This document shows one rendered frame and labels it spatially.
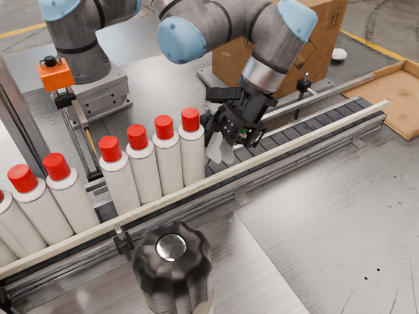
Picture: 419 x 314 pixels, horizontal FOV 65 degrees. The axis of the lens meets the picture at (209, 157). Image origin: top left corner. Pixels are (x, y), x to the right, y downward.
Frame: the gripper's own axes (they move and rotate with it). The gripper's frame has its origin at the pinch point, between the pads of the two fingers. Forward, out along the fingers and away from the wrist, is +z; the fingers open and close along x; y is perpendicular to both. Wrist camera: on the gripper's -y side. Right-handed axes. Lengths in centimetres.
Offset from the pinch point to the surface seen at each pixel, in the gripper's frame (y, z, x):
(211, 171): -0.4, 4.1, 3.8
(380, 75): -12, -30, 70
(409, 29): -129, -69, 306
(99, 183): -2.4, 9.2, -21.3
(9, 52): -275, 105, 6
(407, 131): 11, -21, 57
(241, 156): -0.7, -0.4, 11.5
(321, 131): 4.6, -13.4, 27.2
